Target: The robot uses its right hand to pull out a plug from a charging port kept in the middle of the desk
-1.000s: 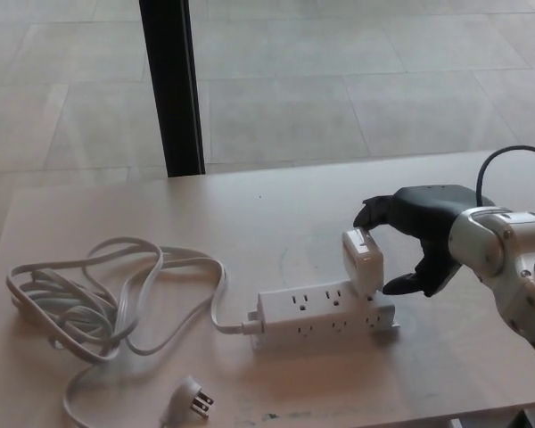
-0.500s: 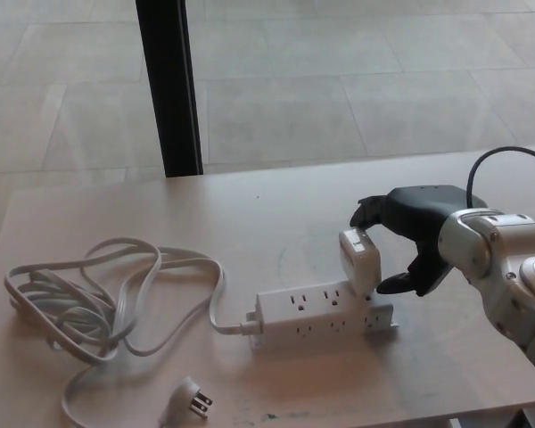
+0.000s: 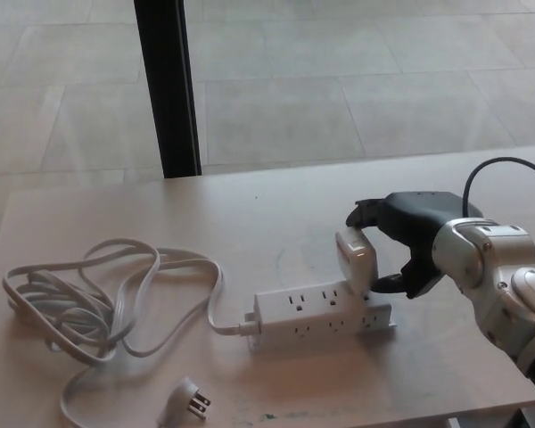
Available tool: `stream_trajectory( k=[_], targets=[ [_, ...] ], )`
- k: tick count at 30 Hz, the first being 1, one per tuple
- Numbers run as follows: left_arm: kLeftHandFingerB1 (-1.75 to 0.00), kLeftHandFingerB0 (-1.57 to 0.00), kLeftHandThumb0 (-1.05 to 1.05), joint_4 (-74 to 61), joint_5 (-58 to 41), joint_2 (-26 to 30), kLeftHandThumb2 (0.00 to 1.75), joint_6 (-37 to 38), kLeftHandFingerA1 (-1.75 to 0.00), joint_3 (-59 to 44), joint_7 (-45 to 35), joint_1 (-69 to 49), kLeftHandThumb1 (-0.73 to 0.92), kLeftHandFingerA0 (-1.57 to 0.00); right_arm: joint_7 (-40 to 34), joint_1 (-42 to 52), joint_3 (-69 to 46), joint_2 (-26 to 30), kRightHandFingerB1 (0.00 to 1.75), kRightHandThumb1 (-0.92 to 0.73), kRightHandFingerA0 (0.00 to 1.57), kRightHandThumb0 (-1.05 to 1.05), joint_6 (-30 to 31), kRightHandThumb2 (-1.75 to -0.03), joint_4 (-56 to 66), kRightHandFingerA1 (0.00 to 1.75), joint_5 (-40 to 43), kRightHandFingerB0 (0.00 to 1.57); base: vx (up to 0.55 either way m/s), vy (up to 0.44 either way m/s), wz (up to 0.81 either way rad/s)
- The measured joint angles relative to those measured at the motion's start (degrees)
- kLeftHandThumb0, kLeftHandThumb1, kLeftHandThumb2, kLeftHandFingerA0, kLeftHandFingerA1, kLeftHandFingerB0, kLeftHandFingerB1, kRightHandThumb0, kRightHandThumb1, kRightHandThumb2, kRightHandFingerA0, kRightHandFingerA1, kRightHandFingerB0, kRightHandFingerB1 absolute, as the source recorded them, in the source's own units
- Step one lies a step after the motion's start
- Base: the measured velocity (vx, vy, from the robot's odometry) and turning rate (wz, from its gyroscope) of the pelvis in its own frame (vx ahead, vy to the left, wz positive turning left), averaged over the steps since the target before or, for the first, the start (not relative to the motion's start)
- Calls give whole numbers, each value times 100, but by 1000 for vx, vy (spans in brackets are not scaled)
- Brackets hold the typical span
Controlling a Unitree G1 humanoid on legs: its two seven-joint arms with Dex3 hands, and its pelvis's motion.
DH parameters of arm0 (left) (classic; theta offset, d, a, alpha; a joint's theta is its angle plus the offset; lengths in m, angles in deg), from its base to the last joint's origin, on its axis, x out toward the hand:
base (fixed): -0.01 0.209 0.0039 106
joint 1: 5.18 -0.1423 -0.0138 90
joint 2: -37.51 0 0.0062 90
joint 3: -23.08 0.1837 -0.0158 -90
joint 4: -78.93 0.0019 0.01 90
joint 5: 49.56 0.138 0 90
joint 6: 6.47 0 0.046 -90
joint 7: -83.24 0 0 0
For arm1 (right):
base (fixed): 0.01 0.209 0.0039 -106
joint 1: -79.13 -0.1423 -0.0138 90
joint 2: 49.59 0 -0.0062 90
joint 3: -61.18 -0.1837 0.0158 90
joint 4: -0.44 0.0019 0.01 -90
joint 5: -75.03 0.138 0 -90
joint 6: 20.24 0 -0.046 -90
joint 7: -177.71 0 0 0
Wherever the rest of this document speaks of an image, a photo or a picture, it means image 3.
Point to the white charger plug adapter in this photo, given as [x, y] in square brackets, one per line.
[356, 260]

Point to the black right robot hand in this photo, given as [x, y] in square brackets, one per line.
[414, 218]

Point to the white three-prong plug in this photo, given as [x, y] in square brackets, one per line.
[185, 403]

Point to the black window frame post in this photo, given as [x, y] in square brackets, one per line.
[169, 89]

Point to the white power strip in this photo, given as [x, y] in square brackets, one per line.
[312, 316]

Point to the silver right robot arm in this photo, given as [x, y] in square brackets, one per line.
[499, 276]

